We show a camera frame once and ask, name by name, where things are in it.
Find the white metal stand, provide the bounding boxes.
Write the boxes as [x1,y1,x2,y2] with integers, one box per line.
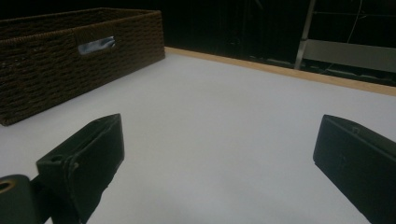
[293,0,396,75]

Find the light blue tank top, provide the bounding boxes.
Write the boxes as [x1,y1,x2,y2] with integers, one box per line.
[78,35,117,56]

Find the brown woven basket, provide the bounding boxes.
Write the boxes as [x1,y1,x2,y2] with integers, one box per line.
[0,7,166,127]

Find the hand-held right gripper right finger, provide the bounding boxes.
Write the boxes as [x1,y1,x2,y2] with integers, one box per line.
[312,114,396,224]

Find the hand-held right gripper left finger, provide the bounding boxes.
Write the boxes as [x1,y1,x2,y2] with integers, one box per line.
[36,113,125,224]

